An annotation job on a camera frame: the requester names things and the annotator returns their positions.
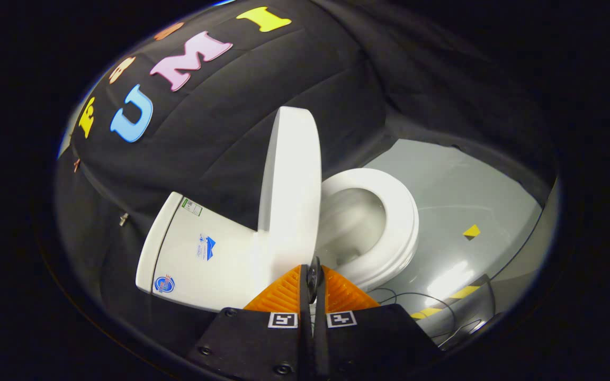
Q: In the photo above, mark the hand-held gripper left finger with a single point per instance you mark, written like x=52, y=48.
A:
x=254, y=344

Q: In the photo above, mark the white toilet seat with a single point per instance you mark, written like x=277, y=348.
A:
x=400, y=217

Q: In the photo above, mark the small yellow floor tape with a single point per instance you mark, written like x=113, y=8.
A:
x=472, y=232

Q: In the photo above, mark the black backdrop cloth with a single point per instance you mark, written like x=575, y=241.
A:
x=231, y=121

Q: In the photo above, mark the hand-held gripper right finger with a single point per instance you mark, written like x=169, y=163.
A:
x=374, y=344

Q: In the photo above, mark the yellow black striped tape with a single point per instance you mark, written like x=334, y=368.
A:
x=464, y=292

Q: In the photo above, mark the white ceramic toilet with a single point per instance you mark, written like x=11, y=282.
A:
x=220, y=264

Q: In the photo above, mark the small silver clip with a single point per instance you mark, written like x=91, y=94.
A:
x=123, y=218

